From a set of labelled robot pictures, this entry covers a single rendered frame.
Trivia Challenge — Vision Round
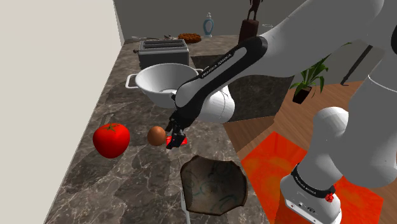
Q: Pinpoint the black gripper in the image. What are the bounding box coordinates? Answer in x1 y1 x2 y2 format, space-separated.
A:
165 106 200 150

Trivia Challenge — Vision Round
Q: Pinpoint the small red block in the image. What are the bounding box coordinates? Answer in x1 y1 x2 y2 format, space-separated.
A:
166 135 188 148

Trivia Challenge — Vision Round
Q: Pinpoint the brown egg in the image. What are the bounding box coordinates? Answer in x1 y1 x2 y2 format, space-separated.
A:
146 125 167 147

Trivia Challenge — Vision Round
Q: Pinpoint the red tomato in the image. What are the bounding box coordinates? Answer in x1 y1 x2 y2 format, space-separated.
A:
92 122 131 159

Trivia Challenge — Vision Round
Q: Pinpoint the brown patterned plate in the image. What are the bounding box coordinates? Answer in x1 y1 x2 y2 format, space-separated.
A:
179 155 249 216

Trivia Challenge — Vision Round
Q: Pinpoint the grey toaster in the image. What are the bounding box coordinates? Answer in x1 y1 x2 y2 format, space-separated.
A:
132 39 190 71

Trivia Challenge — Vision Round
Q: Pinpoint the orange robot stand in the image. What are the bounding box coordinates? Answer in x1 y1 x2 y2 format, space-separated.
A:
240 131 385 224

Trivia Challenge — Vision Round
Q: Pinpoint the blue and white vase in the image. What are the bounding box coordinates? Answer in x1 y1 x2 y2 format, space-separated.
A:
202 12 215 38

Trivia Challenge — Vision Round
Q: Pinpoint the dark brown statue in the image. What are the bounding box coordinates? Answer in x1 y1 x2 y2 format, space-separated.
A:
237 0 262 45

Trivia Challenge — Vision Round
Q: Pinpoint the green potted plant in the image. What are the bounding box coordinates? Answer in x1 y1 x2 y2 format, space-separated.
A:
289 41 353 105

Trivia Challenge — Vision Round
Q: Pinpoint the white pot with handles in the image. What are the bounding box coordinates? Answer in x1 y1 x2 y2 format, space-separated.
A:
125 62 204 109

